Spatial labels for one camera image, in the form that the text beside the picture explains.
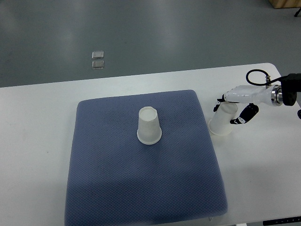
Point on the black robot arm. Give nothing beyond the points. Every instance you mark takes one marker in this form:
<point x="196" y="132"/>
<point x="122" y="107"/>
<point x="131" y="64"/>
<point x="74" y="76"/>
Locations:
<point x="290" y="85"/>

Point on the black tripod foot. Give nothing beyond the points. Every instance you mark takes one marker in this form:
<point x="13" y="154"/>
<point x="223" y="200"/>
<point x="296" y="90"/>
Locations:
<point x="297" y="13"/>

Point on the white paper cup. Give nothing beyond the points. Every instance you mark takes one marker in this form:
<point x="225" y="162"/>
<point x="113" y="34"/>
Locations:
<point x="149" y="131"/>
<point x="220" y="123"/>

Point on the wooden box corner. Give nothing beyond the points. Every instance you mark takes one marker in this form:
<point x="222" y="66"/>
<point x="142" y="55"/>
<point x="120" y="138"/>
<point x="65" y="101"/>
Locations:
<point x="277" y="4"/>

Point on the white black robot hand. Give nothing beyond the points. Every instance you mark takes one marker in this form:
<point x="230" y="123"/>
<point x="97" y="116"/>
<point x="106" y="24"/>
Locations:
<point x="251" y="95"/>

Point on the black table edge panel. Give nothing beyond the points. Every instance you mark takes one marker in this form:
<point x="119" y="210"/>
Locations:
<point x="281" y="221"/>

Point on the white paper cup on cushion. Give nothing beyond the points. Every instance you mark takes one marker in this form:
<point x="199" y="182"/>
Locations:
<point x="149" y="131"/>

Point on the blue quilted cushion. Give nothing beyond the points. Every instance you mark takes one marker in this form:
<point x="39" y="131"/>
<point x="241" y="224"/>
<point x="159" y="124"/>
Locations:
<point x="115" y="180"/>

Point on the upper metal floor plate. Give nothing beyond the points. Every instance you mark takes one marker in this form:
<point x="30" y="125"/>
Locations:
<point x="98" y="54"/>

